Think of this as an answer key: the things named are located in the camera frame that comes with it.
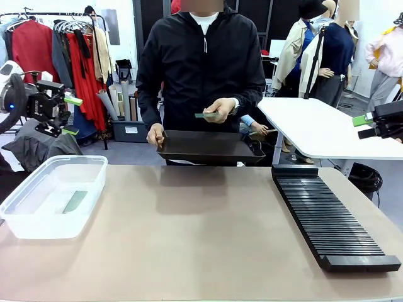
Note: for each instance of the black plastic tray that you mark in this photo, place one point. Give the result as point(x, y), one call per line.
point(207, 146)

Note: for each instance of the green PCB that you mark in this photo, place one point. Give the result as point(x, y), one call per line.
point(204, 115)
point(75, 202)

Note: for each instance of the black slotted PCB rack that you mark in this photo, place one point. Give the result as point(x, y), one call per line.
point(327, 214)

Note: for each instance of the white side table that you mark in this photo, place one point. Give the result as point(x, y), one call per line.
point(321, 129)

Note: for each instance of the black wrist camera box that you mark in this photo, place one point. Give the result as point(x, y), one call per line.
point(50, 86)

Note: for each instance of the clear plastic box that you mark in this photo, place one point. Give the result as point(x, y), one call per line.
point(31, 220)

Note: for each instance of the silver wrist watch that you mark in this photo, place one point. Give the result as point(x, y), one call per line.
point(236, 107)

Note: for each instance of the light blue hanging garment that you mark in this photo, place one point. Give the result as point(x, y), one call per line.
point(3, 41)

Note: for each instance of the black bucket hat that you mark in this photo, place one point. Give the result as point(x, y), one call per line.
point(311, 9)

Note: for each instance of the tall grey paper roll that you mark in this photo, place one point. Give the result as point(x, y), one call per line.
point(125, 100)

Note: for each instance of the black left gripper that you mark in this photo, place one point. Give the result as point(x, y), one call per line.
point(42, 107)

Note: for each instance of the person in black jacket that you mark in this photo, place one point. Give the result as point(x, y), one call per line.
point(201, 72)

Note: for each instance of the person's left forearm black sleeve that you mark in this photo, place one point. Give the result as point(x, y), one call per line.
point(252, 91)

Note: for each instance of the grey storage bin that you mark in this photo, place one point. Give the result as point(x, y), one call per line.
point(129, 130)

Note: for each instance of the person's right hand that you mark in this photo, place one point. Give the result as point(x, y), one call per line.
point(155, 135)

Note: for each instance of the red long dress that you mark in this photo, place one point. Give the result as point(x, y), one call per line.
point(89, 94)

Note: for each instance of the beige paper roll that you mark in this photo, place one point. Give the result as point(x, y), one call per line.
point(115, 100)

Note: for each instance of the mannequin in pink hoodie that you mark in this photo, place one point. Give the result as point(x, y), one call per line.
point(388, 63)

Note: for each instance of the mannequin in navy top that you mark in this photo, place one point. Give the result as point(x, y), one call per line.
point(338, 50)

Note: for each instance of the beige hanging garment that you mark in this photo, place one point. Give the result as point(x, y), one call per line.
point(101, 56)

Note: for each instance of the red coat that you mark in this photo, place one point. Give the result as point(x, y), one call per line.
point(31, 50)

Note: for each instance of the black hanging scarf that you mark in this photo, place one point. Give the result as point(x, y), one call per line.
point(82, 53)

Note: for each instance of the person's left hand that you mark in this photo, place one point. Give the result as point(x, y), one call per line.
point(223, 108)

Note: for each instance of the blue sleeved arm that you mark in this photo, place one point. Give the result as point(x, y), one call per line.
point(252, 122)

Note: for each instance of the black clothes rack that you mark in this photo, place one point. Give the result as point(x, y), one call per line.
point(100, 78)

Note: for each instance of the grey hanging garment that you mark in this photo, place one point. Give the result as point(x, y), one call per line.
point(61, 59)

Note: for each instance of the dark grey crumpled cloth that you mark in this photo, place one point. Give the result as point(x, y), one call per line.
point(34, 148)

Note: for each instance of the brown paper roll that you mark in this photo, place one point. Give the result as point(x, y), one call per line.
point(133, 108)

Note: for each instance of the black bracket with white mark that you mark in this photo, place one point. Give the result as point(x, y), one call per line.
point(47, 128)

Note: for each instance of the mannequin in beige trench coat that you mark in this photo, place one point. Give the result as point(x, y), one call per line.
point(292, 56)

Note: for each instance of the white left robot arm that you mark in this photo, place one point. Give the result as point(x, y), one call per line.
point(6, 94)

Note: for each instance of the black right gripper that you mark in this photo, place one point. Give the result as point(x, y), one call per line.
point(390, 119)

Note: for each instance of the person's right forearm black sleeve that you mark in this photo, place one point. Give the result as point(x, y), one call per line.
point(149, 104)

